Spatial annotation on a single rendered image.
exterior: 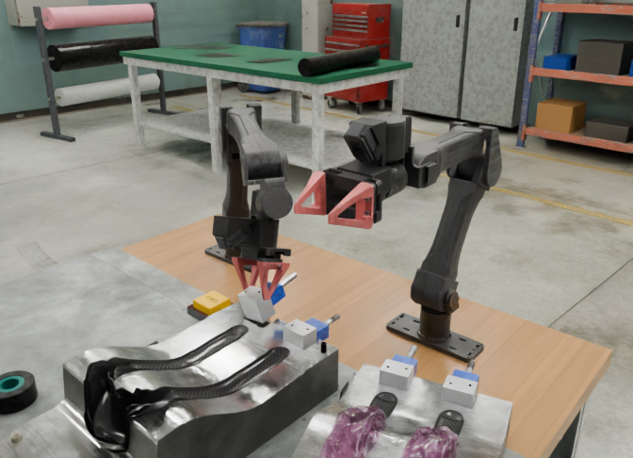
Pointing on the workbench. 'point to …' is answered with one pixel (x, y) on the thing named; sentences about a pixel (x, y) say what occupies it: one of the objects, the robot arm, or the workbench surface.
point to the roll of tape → (17, 391)
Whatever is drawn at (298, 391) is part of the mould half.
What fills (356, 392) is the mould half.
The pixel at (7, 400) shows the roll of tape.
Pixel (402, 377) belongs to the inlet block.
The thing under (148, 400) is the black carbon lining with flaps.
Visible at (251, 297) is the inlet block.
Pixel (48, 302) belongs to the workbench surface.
